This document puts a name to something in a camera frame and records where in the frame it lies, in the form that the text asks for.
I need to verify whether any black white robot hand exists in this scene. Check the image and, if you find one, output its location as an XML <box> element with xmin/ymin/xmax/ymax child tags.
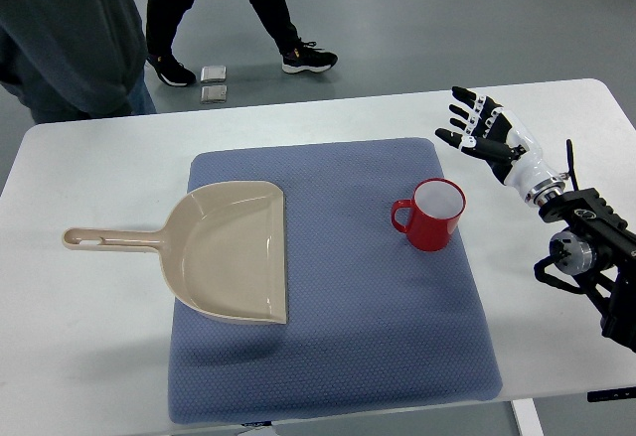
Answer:
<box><xmin>435</xmin><ymin>86</ymin><xmax>565</xmax><ymax>207</ymax></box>

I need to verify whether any red cup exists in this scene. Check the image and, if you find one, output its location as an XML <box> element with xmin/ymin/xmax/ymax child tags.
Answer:
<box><xmin>391</xmin><ymin>178</ymin><xmax>466</xmax><ymax>252</ymax></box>

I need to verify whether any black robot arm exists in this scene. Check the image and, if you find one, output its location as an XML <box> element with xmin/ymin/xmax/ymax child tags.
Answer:
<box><xmin>531</xmin><ymin>140</ymin><xmax>635</xmax><ymax>350</ymax></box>

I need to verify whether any beige plastic dustpan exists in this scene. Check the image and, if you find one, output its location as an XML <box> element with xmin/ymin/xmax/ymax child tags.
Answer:
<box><xmin>63</xmin><ymin>181</ymin><xmax>288</xmax><ymax>325</ymax></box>

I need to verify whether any lower silver floor plate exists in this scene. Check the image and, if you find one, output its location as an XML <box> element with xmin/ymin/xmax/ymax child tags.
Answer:
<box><xmin>200</xmin><ymin>84</ymin><xmax>228</xmax><ymax>104</ymax></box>

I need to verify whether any silver floor plate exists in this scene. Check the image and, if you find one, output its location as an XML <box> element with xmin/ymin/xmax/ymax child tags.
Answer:
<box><xmin>200</xmin><ymin>84</ymin><xmax>228</xmax><ymax>104</ymax></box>
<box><xmin>200</xmin><ymin>66</ymin><xmax>227</xmax><ymax>83</ymax></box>

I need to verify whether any black table control panel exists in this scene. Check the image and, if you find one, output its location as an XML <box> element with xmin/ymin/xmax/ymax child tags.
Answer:
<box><xmin>586</xmin><ymin>386</ymin><xmax>636</xmax><ymax>403</ymax></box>

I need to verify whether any upper silver floor plate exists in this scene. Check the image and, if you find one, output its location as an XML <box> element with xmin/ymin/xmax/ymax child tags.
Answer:
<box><xmin>200</xmin><ymin>66</ymin><xmax>227</xmax><ymax>83</ymax></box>

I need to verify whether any white table leg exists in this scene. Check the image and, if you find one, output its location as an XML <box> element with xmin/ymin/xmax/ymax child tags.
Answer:
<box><xmin>511</xmin><ymin>398</ymin><xmax>545</xmax><ymax>436</ymax></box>

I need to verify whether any walking person in black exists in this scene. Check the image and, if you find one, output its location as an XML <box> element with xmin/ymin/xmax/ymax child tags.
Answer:
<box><xmin>146</xmin><ymin>0</ymin><xmax>338</xmax><ymax>87</ymax></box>

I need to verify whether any person in dark hoodie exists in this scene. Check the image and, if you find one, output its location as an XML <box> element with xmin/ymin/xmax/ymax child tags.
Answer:
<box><xmin>1</xmin><ymin>0</ymin><xmax>156</xmax><ymax>124</ymax></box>

